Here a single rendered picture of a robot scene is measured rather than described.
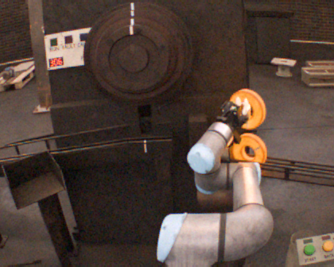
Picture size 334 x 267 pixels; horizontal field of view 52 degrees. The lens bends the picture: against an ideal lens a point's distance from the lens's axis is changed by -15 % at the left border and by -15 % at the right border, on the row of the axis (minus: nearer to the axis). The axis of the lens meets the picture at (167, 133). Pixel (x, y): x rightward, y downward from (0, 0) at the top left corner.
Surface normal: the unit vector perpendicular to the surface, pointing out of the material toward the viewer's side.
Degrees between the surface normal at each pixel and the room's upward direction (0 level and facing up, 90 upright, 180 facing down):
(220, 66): 90
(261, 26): 90
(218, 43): 90
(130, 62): 90
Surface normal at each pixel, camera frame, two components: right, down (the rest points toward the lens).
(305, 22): -0.04, 0.41
